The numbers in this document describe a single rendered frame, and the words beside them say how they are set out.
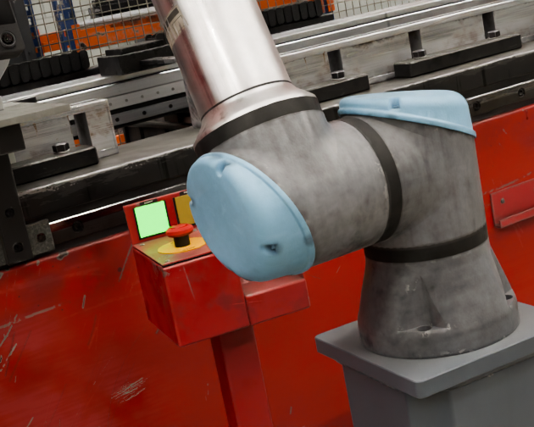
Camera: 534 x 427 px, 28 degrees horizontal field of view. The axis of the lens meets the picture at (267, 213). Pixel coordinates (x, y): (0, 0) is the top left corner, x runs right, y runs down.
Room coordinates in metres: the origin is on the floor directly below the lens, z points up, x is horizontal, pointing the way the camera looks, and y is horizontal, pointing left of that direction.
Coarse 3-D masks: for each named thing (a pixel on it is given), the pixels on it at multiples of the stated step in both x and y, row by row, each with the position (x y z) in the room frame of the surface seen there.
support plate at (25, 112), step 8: (8, 104) 1.70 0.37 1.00; (16, 104) 1.67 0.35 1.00; (24, 104) 1.64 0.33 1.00; (32, 104) 1.61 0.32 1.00; (40, 104) 1.59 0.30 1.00; (48, 104) 1.56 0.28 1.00; (56, 104) 1.54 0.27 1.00; (64, 104) 1.51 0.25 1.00; (0, 112) 1.59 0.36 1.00; (8, 112) 1.56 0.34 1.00; (16, 112) 1.54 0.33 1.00; (24, 112) 1.52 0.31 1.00; (32, 112) 1.49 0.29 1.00; (40, 112) 1.49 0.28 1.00; (48, 112) 1.50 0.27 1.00; (56, 112) 1.50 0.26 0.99; (0, 120) 1.46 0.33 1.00; (8, 120) 1.47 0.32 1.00; (16, 120) 1.47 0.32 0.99; (24, 120) 1.48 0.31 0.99
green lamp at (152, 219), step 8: (136, 208) 1.52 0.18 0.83; (144, 208) 1.52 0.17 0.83; (152, 208) 1.53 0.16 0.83; (160, 208) 1.53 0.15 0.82; (136, 216) 1.52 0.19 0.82; (144, 216) 1.52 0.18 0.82; (152, 216) 1.52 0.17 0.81; (160, 216) 1.53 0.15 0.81; (144, 224) 1.52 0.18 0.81; (152, 224) 1.52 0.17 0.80; (160, 224) 1.53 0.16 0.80; (168, 224) 1.53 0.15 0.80; (144, 232) 1.52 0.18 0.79; (152, 232) 1.52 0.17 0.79
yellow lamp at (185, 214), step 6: (180, 198) 1.54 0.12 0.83; (186, 198) 1.54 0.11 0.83; (180, 204) 1.54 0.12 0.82; (186, 204) 1.54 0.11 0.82; (180, 210) 1.54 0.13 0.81; (186, 210) 1.54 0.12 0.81; (180, 216) 1.54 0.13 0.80; (186, 216) 1.54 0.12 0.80; (192, 216) 1.54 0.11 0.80; (180, 222) 1.54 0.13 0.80; (186, 222) 1.54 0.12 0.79; (192, 222) 1.54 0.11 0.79
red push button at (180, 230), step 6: (174, 228) 1.44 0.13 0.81; (180, 228) 1.44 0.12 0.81; (186, 228) 1.44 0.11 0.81; (192, 228) 1.45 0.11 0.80; (168, 234) 1.44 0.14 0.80; (174, 234) 1.43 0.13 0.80; (180, 234) 1.43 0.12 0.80; (186, 234) 1.44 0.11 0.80; (174, 240) 1.45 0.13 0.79; (180, 240) 1.44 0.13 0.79; (186, 240) 1.44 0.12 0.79; (180, 246) 1.44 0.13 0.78
